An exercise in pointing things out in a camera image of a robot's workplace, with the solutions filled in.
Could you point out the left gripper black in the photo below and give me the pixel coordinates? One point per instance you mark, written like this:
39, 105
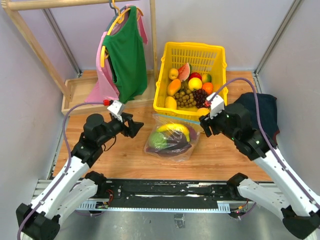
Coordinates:
133, 126

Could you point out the yellow banana toy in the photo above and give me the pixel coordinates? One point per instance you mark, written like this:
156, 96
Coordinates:
176, 127

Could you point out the yellow lemon toy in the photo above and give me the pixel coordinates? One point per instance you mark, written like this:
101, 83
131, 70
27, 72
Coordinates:
170, 103

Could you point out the orange fruit toy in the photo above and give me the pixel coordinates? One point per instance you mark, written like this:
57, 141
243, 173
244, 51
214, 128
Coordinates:
208, 88

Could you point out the green red mango toy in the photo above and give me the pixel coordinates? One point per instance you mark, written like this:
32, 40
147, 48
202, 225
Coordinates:
206, 78

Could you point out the wooden clothes rack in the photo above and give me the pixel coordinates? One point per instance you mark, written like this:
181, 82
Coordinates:
48, 60

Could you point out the yellow peach toy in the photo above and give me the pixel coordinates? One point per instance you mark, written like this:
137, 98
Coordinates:
173, 74

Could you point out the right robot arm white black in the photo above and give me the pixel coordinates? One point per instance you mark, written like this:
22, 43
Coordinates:
298, 207

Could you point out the green cabbage toy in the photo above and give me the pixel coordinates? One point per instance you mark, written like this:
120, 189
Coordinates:
158, 140

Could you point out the yellow plastic basket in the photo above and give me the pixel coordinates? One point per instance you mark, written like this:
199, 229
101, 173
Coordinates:
204, 58

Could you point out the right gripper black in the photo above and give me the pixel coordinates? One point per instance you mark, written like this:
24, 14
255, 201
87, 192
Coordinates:
206, 121

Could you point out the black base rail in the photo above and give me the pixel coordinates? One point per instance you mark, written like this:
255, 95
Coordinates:
170, 196

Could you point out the green tank top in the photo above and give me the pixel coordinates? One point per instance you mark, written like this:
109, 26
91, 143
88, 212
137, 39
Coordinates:
125, 50

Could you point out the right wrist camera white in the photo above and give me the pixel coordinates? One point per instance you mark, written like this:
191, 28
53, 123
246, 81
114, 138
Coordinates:
215, 104

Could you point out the watermelon slice toy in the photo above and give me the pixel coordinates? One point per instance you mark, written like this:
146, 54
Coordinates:
184, 72

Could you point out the orange mango toy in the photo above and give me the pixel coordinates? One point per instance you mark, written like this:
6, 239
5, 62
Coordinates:
174, 87

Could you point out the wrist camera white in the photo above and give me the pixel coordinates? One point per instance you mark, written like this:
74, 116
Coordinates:
116, 109
215, 104

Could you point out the pink shirt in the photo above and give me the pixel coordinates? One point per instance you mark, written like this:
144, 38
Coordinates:
105, 87

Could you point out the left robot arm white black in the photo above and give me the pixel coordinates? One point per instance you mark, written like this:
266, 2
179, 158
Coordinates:
43, 217

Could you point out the purple eggplant toy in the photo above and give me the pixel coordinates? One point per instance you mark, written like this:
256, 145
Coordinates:
177, 145

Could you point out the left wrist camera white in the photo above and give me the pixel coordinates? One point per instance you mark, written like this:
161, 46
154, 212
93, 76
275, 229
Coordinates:
116, 109

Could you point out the dark navy cloth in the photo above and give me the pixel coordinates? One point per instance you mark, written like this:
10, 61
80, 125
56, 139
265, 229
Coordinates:
268, 112

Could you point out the green grape bunch toy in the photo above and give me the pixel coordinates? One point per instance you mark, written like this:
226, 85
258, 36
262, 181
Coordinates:
185, 99

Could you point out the clear zip top bag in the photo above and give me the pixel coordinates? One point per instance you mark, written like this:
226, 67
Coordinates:
164, 119

